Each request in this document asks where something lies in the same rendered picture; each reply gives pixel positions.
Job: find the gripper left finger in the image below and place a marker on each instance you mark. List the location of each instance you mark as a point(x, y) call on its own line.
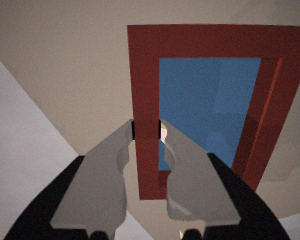
point(88, 195)

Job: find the beige board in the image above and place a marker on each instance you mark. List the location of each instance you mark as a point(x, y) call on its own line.
point(71, 58)

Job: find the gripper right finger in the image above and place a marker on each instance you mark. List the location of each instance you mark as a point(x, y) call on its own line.
point(203, 193)

